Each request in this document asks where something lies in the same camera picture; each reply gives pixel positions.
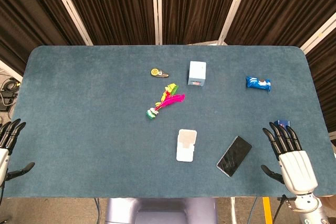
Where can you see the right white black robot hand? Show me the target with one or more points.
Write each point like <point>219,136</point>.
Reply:
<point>298,171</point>

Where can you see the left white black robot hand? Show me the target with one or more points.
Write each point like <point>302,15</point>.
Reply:
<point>4,157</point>

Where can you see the black smartphone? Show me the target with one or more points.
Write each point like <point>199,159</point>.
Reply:
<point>234,156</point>

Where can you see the white phone stand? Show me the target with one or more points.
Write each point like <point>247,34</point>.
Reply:
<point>186,148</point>

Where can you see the yellow floor tape strip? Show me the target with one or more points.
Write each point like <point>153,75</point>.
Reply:
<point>267,211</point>

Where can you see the dark blue long box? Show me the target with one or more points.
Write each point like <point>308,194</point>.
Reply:
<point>283,122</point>

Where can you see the blue cookie snack packet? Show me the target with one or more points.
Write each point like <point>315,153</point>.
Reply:
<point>258,83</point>

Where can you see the teal table mat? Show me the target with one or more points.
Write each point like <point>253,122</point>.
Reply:
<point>105,134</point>

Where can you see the light blue small box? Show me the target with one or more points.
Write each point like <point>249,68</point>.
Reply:
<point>197,75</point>

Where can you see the purple grey robot torso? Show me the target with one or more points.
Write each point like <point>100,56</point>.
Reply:
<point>160,212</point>

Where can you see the dark folding screen panel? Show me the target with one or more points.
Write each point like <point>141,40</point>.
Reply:
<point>194,6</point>
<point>115,6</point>
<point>29,11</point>
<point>278,6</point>

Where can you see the colourful feather shuttlecock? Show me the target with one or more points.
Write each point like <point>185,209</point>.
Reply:
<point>168,99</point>

